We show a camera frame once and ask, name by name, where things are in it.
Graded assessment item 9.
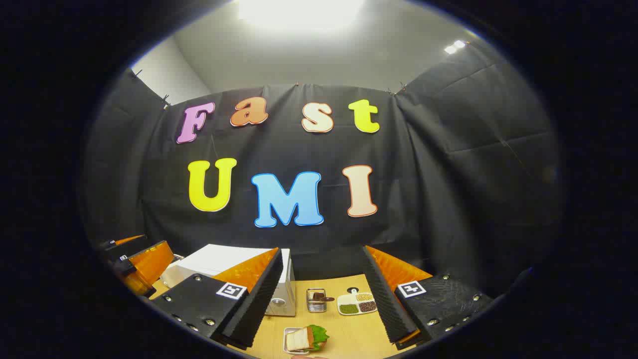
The large ceiling light panel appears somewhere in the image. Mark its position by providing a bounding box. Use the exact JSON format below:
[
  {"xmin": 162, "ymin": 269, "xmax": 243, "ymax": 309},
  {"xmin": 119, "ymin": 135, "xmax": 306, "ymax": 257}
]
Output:
[{"xmin": 238, "ymin": 0, "xmax": 365, "ymax": 31}]

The white microwave oven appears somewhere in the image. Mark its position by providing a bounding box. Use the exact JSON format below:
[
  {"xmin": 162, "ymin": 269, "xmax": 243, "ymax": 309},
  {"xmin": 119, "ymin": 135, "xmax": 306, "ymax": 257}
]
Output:
[{"xmin": 174, "ymin": 244, "xmax": 297, "ymax": 317}]

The white divided plate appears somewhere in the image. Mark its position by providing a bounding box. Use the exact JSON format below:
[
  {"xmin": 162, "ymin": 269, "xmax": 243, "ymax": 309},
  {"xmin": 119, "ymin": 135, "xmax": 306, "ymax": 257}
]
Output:
[{"xmin": 337, "ymin": 287, "xmax": 378, "ymax": 316}]

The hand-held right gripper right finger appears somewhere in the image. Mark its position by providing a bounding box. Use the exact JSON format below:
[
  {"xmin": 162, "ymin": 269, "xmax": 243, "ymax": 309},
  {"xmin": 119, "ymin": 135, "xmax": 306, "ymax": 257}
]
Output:
[{"xmin": 362, "ymin": 245, "xmax": 494, "ymax": 350}]

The metal wire basket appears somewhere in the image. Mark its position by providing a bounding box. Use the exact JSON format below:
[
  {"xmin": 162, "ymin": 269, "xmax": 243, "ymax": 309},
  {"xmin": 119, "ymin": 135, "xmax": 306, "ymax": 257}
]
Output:
[{"xmin": 306, "ymin": 288, "xmax": 335, "ymax": 314}]

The small white tray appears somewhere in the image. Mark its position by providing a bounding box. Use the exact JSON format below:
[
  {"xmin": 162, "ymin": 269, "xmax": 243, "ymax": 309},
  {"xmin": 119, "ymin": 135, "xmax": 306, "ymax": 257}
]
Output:
[{"xmin": 283, "ymin": 327, "xmax": 312, "ymax": 356}]

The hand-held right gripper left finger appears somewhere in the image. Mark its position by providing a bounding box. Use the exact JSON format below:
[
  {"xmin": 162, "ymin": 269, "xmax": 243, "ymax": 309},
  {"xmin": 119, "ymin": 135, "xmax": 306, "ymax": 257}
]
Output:
[{"xmin": 150, "ymin": 247, "xmax": 285, "ymax": 350}]

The black backdrop cloth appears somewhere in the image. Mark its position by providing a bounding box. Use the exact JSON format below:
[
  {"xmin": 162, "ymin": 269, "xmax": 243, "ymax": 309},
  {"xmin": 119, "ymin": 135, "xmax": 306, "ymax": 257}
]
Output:
[{"xmin": 82, "ymin": 42, "xmax": 566, "ymax": 300}]

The sandwich with green lettuce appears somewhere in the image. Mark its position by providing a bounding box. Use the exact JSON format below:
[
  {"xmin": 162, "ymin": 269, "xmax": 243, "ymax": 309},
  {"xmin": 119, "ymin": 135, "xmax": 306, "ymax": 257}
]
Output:
[{"xmin": 286, "ymin": 325, "xmax": 329, "ymax": 352}]

